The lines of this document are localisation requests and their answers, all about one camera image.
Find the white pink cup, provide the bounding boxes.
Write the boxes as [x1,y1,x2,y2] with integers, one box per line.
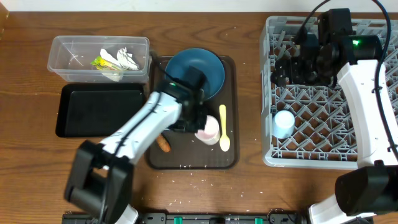
[195,115,220,145]

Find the light blue cup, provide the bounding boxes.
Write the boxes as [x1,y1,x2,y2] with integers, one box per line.
[272,110,295,139]

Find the white tissue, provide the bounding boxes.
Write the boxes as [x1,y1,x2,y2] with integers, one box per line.
[99,47,140,82]

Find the yellow green snack wrapper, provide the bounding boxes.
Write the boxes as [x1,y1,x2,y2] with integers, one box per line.
[90,56,123,70]

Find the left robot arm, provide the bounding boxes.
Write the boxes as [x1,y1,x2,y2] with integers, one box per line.
[64,67,207,223]

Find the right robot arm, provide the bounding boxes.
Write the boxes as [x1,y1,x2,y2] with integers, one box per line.
[271,8,397,223]

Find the clear plastic waste bin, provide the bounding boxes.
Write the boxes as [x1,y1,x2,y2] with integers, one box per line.
[47,35,150,83]

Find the brown serving tray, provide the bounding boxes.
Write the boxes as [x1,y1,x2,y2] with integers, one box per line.
[145,55,239,170]

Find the orange carrot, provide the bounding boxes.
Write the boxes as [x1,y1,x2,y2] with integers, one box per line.
[156,134,171,152]

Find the yellow plastic spoon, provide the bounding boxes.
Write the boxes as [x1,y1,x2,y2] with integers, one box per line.
[219,105,230,152]

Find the dark blue plate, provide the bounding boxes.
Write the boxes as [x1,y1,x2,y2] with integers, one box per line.
[165,48,225,100]

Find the black rectangular tray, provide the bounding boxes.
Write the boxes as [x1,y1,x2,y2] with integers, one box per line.
[55,83,146,138]

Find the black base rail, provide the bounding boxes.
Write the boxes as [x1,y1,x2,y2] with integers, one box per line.
[61,208,312,224]

